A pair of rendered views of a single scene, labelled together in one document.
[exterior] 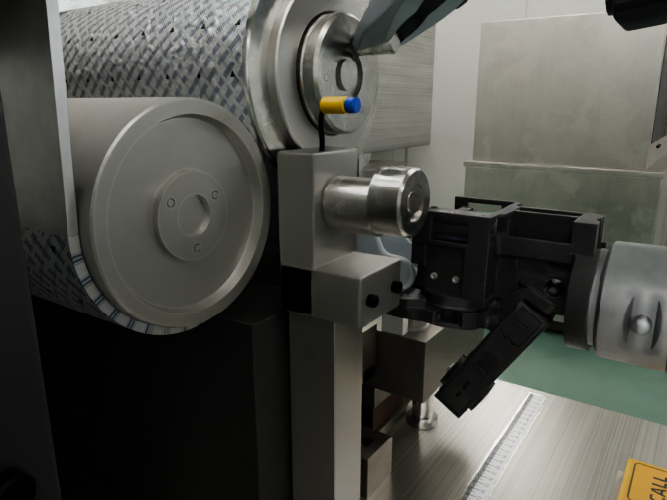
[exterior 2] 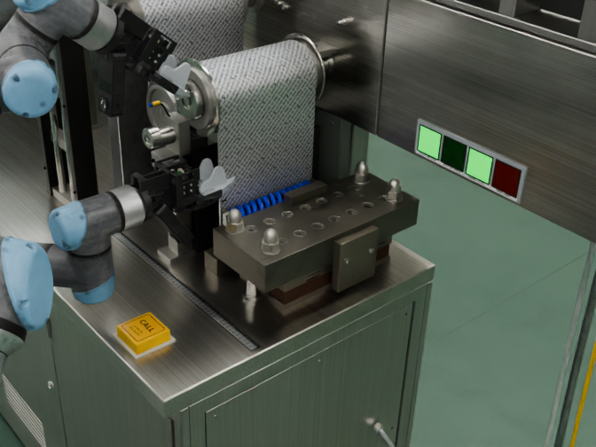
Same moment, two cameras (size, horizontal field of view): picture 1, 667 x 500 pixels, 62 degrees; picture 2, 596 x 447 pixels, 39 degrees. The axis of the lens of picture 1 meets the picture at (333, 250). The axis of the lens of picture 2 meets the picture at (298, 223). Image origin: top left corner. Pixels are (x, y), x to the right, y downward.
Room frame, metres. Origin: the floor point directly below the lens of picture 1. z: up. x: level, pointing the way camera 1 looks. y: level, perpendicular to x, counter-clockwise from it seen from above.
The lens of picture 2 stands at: (0.94, -1.35, 1.86)
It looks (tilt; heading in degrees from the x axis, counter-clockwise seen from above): 31 degrees down; 105
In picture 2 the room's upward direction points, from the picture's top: 2 degrees clockwise
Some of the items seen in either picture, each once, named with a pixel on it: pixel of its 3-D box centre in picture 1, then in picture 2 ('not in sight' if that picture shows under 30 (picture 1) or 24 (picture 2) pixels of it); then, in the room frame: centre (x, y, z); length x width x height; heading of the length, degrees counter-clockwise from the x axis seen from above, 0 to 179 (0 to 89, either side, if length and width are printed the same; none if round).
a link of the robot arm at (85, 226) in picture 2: not in sight; (86, 223); (0.28, -0.25, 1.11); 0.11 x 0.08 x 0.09; 56
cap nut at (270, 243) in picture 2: not in sight; (270, 239); (0.57, -0.12, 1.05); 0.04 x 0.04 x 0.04
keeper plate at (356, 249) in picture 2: not in sight; (356, 259); (0.71, 0.00, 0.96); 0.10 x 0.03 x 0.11; 56
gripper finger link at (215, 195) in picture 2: not in sight; (199, 198); (0.42, -0.08, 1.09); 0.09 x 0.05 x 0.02; 55
